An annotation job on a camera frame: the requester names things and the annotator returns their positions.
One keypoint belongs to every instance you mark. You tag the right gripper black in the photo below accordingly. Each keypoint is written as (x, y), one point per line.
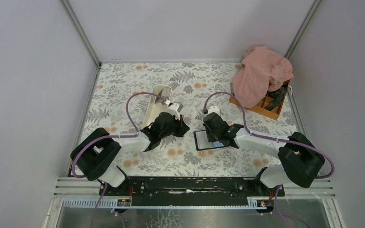
(210, 127)

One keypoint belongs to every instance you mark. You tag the floral patterned table mat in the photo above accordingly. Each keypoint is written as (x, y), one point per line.
(120, 101)

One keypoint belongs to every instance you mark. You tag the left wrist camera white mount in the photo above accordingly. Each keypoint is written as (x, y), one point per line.
(174, 110)

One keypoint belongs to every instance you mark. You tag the wooden organizer box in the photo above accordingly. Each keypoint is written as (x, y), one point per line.
(272, 107)

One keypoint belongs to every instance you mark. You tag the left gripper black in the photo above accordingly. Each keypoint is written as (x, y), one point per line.
(176, 126)

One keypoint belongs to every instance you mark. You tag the pink cloth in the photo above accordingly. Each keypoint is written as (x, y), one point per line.
(263, 70)

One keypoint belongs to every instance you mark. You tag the cream plastic oblong tray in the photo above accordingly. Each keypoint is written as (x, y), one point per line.
(155, 106)

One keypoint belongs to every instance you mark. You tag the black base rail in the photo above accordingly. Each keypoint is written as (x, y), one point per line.
(190, 191)

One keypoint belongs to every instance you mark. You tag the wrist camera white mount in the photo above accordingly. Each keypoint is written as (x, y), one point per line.
(174, 110)
(213, 109)

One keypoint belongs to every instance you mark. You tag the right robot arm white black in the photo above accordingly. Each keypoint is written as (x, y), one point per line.
(299, 162)

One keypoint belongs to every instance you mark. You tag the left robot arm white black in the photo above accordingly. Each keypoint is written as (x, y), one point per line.
(93, 158)

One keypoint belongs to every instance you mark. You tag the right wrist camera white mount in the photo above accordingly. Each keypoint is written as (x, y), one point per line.
(213, 109)

